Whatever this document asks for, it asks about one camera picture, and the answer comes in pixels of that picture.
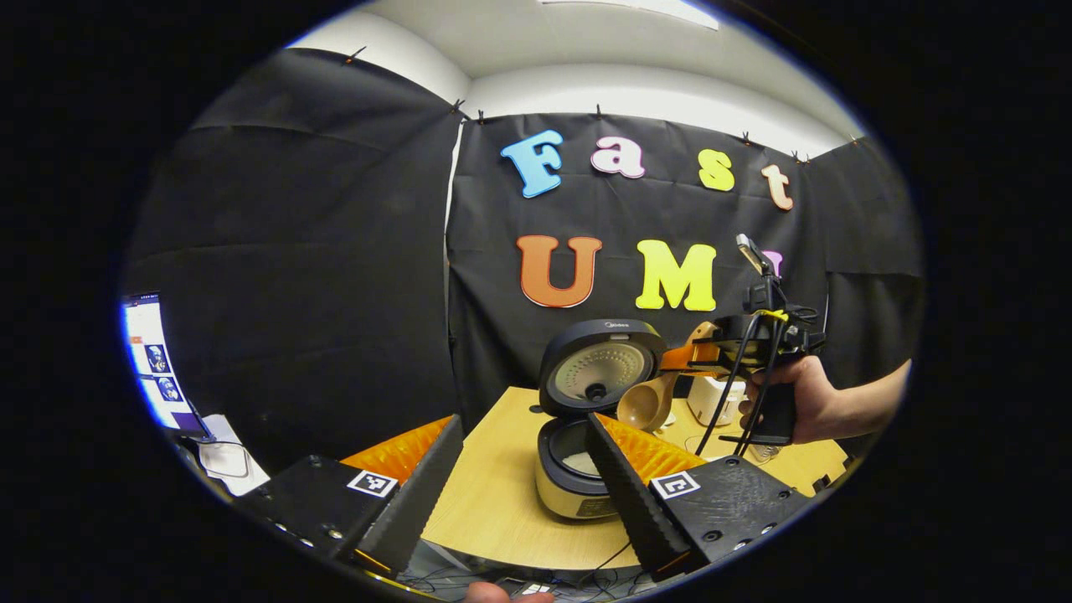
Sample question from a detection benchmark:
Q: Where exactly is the black table cable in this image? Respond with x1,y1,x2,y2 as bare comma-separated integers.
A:
578,541,635,589

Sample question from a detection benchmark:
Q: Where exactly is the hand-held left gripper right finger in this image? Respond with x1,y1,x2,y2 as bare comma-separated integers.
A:
585,412,817,585

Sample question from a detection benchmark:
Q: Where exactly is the black backdrop cloth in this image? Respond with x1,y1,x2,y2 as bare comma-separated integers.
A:
121,48,926,470

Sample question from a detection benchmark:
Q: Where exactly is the ceiling light panel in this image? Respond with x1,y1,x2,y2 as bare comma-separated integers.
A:
540,0,721,30

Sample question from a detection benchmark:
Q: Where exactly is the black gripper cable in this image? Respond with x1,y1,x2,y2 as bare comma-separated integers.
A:
693,312,793,458

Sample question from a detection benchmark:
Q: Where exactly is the wooden spoon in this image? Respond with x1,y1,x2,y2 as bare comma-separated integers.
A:
616,322,721,433

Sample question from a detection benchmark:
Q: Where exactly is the computer monitor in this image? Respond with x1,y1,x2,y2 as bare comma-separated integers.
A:
120,293,207,437

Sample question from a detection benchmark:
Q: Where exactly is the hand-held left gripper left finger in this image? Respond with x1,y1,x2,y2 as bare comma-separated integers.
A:
239,415,464,579

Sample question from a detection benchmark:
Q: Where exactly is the dark grey rice cooker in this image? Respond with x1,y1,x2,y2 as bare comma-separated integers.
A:
536,318,671,522

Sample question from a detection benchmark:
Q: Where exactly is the white toaster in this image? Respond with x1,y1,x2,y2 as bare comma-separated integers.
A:
687,375,748,427

